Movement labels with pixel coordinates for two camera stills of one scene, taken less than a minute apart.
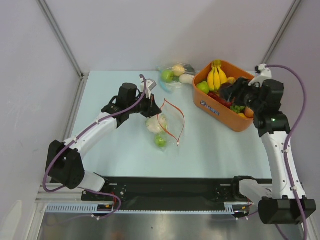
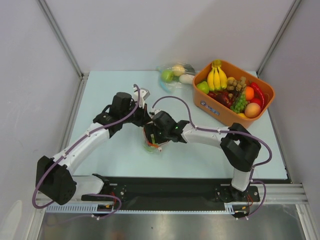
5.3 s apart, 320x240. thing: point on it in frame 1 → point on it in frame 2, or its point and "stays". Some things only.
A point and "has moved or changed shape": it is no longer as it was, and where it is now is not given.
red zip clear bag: [169, 123] has moved or changed shape
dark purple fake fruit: [223, 93] → [223, 97]
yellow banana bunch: [216, 76] stays
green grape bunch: [237, 109] stays
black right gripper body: [236, 89] → [152, 135]
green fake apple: [167, 76] stays
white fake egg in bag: [186, 78] stays
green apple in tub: [204, 86] stays
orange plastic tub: [214, 110] stays
